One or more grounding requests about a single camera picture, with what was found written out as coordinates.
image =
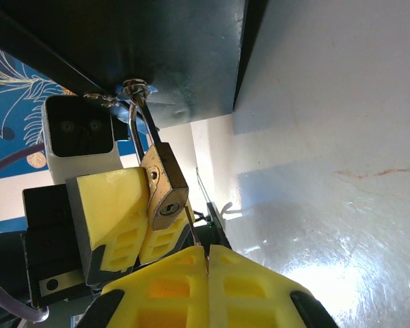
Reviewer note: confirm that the starry night painting box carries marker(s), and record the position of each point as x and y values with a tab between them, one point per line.
157	34

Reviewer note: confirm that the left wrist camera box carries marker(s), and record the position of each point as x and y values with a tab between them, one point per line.
78	136

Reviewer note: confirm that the small metal key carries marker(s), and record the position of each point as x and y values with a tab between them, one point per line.
194	235

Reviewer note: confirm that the brass padlock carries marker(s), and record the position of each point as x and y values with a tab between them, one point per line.
164	191

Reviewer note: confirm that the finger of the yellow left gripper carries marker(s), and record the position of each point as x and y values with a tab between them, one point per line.
164	242
109	205

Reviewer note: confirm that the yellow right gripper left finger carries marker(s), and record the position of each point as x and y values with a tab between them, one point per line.
157	307

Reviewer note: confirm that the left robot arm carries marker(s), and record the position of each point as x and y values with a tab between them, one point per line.
218	225

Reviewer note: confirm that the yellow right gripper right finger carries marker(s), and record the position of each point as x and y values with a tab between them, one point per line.
253	300

